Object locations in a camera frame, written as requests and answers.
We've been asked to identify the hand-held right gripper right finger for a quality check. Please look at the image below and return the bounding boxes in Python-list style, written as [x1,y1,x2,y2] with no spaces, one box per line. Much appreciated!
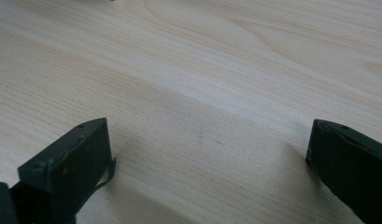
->
[304,119,382,224]

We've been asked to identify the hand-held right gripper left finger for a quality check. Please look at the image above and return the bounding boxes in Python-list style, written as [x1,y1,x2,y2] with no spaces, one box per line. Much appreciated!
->
[9,117,118,224]

